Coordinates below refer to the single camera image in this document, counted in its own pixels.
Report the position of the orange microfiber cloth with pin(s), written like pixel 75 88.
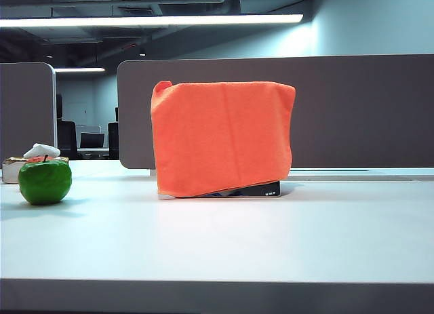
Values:
pixel 223 137

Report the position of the black framed standing mirror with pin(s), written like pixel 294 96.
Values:
pixel 264 190

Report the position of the white background desk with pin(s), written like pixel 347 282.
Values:
pixel 93 152

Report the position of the dark laptop screen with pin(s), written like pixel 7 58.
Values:
pixel 91 141

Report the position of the wide grey desk partition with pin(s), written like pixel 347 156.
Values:
pixel 356 114

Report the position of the tall black office chair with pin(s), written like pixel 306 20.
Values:
pixel 66 137

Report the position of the short ceiling light strip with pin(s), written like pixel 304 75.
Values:
pixel 79 70

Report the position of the ceiling air vent grille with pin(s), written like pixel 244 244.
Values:
pixel 135 11

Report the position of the green apple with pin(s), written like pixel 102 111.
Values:
pixel 44 185

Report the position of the white tissue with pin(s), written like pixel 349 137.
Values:
pixel 40 150

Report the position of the narrow grey desk partition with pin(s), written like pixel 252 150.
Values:
pixel 23 114

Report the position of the gold and white tissue box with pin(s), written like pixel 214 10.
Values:
pixel 10 173

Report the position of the white partition foot bracket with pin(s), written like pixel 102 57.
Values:
pixel 153 172

